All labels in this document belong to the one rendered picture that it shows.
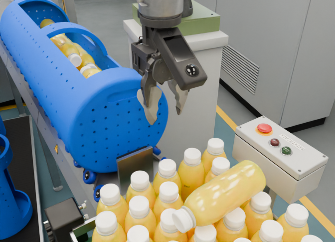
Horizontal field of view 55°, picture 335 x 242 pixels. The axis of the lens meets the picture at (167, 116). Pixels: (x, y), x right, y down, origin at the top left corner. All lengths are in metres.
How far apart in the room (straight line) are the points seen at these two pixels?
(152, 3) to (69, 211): 0.49
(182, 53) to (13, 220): 1.47
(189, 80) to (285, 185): 0.39
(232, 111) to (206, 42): 1.74
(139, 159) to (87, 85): 0.23
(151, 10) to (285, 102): 2.04
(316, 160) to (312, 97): 1.88
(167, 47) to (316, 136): 2.36
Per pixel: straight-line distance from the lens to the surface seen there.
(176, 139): 1.41
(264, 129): 0.83
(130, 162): 0.83
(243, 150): 0.85
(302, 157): 0.80
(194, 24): 1.24
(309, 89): 2.60
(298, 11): 2.28
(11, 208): 1.80
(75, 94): 0.79
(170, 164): 0.73
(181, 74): 0.52
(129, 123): 0.84
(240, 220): 0.65
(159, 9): 0.54
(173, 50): 0.54
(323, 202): 2.30
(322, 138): 2.82
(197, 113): 1.38
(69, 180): 1.07
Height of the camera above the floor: 1.59
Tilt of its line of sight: 35 degrees down
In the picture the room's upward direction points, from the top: straight up
